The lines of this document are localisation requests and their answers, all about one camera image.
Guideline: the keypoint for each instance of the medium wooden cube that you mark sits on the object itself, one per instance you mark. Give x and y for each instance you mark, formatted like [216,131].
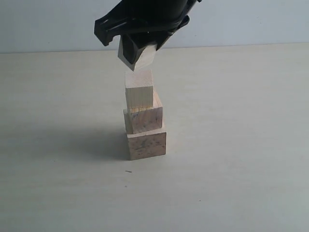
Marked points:
[145,119]

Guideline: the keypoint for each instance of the smallest wooden cube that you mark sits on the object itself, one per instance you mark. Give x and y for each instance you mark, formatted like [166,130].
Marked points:
[144,60]

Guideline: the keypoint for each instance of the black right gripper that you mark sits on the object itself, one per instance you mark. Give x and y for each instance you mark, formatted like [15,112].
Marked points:
[159,19]

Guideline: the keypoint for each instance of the small wooden cube front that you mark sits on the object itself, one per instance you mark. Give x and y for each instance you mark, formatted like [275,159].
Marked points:
[139,88]

